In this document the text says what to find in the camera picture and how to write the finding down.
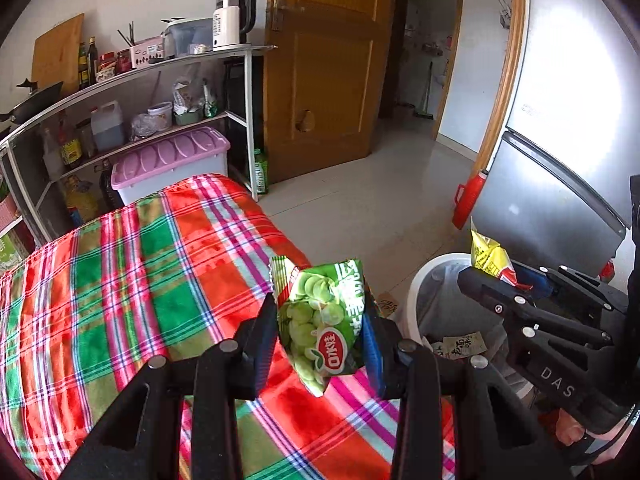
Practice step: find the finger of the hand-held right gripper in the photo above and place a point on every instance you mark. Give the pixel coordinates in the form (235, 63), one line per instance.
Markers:
(480, 290)
(540, 280)

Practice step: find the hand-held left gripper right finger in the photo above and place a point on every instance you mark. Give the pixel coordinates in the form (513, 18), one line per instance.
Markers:
(374, 360)

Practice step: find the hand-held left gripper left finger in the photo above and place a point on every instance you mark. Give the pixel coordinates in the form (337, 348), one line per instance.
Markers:
(262, 360)

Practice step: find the yellow red snack wrapper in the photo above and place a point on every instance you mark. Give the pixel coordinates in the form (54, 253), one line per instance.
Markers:
(487, 255)

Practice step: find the translucent plastic bin liner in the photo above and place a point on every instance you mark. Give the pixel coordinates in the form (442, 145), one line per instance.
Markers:
(440, 305)

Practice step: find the white round trash bin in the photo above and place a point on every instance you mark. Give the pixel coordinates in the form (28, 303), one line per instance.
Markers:
(417, 300)

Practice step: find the green snack bag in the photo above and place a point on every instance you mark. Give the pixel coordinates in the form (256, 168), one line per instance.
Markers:
(315, 320)

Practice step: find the person's right hand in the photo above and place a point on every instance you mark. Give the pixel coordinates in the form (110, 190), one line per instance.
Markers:
(570, 427)

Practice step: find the red bag white dots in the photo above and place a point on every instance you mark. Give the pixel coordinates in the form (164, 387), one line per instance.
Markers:
(606, 271)

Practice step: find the red thermos flask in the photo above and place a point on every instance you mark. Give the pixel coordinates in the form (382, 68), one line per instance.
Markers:
(470, 200)

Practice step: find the red green plaid blanket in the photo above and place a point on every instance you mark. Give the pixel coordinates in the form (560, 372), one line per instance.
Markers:
(125, 285)

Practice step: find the silver refrigerator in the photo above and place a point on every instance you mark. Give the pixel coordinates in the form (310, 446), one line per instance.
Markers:
(565, 110)

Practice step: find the green plastic bottle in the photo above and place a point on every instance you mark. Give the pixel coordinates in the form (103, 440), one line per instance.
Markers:
(261, 172)

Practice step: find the broom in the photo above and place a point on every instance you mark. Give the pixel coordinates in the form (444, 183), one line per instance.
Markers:
(426, 100)

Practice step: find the storage box purple lid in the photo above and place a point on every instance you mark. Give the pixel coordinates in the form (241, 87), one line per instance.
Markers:
(170, 160)

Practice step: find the white metal shelf rack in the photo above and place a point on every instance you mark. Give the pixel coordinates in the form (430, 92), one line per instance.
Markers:
(250, 125)

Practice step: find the green bowl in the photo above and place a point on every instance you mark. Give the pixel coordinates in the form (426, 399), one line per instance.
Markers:
(187, 117)

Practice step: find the crumpled plastic bag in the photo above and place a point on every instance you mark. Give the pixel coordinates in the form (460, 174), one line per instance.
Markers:
(144, 126)

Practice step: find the green white packet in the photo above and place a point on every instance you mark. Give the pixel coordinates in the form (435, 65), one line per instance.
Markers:
(210, 102)

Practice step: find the white plastic tub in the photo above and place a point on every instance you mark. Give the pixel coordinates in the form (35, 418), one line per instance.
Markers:
(160, 116)

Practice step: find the wooden door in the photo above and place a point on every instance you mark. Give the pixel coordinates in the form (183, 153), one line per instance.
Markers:
(330, 70)

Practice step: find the tied white plastic bags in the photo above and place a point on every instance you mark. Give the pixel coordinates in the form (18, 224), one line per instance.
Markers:
(186, 94)

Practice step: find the plastic jug dark liquid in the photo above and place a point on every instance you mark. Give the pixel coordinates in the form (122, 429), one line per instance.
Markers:
(107, 127)

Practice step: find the yellow label bottle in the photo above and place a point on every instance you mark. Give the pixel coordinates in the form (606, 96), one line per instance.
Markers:
(71, 152)

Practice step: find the pink chopstick holder box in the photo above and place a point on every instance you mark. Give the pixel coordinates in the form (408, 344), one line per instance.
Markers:
(148, 54)

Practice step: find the red sauce jars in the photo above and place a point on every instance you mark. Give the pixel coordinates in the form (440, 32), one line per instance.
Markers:
(114, 65)

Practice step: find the clear plastic container white lid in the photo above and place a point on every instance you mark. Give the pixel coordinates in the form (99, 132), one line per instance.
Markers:
(187, 37)

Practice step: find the white black electric kettle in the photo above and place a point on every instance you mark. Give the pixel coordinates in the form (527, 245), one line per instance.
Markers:
(227, 22)

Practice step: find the black wok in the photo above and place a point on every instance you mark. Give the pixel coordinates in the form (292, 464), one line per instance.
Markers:
(37, 102)

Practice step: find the dark sauce bottles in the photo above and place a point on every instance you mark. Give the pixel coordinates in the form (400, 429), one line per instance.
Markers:
(87, 65)

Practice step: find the dark chopsticks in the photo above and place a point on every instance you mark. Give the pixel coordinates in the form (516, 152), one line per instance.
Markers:
(128, 35)

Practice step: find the wooden cutting board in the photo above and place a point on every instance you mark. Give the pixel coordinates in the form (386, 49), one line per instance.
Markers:
(57, 52)

